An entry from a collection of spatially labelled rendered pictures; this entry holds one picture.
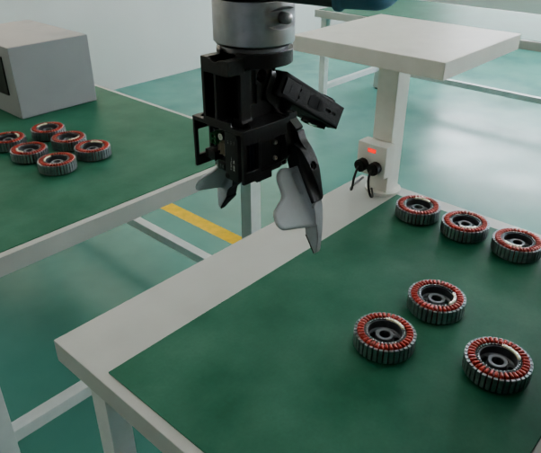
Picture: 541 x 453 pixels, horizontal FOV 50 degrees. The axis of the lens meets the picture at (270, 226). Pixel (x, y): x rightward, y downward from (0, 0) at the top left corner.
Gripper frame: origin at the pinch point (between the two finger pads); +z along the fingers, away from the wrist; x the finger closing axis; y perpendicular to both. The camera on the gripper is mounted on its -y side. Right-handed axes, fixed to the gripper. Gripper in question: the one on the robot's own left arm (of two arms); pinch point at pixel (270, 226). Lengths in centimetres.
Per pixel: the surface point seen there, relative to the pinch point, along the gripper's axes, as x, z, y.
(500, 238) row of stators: -3, 36, -79
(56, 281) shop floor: -174, 115, -46
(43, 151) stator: -129, 37, -32
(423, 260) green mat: -13, 40, -64
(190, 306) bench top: -38, 40, -16
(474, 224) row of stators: -12, 38, -84
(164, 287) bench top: -47, 40, -17
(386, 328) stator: -5, 39, -36
